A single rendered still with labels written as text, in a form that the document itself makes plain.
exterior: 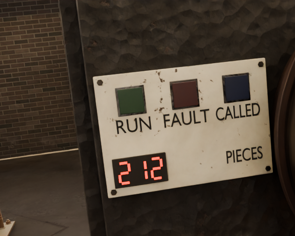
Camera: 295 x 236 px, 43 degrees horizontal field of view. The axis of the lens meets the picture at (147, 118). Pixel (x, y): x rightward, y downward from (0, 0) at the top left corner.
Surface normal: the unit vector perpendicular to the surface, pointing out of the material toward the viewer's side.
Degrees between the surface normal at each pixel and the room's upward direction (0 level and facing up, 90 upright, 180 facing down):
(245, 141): 90
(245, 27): 90
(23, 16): 90
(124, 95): 90
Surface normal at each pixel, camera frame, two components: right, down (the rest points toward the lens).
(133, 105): 0.15, 0.11
